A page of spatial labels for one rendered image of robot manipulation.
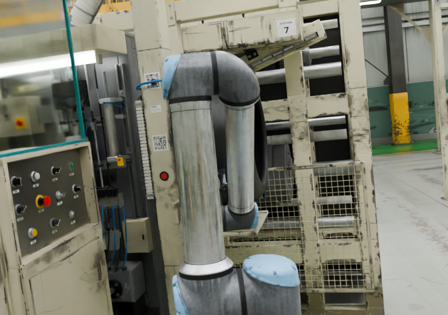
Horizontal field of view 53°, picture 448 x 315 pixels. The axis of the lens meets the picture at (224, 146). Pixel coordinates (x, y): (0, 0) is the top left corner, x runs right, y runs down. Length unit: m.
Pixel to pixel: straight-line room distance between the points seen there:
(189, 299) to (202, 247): 0.14
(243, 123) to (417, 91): 10.71
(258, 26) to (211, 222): 1.31
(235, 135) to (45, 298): 0.94
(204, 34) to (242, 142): 1.12
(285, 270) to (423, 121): 10.85
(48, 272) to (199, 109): 0.94
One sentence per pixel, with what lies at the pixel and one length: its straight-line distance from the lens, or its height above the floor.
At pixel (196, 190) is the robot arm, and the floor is 1.15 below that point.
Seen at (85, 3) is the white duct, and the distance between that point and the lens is 2.66.
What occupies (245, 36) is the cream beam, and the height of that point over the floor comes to 1.69.
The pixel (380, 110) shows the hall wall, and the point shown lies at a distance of 11.64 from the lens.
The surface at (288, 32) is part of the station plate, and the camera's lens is 2.26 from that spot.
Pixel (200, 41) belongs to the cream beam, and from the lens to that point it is 2.35.
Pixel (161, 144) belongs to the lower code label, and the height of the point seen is 1.21.
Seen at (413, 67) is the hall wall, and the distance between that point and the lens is 11.96.
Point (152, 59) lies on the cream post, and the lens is 2.14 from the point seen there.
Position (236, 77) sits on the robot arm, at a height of 1.43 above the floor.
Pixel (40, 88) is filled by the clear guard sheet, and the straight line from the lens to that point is 1.89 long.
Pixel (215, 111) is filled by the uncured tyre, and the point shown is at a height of 1.34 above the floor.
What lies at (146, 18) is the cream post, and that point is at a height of 1.80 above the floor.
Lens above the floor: 1.36
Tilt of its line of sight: 5 degrees down
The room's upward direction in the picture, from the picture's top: 6 degrees counter-clockwise
